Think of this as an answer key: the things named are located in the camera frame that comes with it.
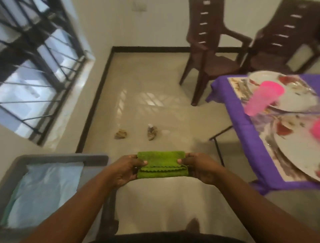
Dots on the person's right hand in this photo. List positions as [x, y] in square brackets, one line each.
[205, 167]

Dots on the person's left hand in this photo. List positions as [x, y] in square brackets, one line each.
[125, 172]

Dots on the green cloth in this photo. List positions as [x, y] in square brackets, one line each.
[162, 160]

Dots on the light blue cloth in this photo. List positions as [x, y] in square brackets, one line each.
[45, 192]

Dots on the pink plastic cup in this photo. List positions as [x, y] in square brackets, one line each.
[260, 100]

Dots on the white floral plate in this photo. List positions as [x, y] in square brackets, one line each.
[295, 150]
[297, 100]

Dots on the pink plastic bowl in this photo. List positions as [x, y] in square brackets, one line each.
[317, 129]

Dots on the person's left forearm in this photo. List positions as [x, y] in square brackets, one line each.
[70, 215]

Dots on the person's right forearm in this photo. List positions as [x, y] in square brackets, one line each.
[262, 212]

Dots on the person's right foot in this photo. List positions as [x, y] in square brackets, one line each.
[193, 225]

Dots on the person's dark clothing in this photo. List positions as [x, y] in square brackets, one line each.
[170, 237]

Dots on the grey plastic tray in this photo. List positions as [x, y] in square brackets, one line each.
[95, 165]

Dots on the crumpled brown paper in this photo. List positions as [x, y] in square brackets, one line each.
[120, 134]

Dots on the crumpled colourful paper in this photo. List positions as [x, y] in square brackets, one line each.
[152, 132]

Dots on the purple cloth table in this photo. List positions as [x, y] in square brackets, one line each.
[240, 117]

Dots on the brown plastic chair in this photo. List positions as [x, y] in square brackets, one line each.
[212, 65]
[270, 62]

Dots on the black barred window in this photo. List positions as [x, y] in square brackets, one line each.
[37, 53]

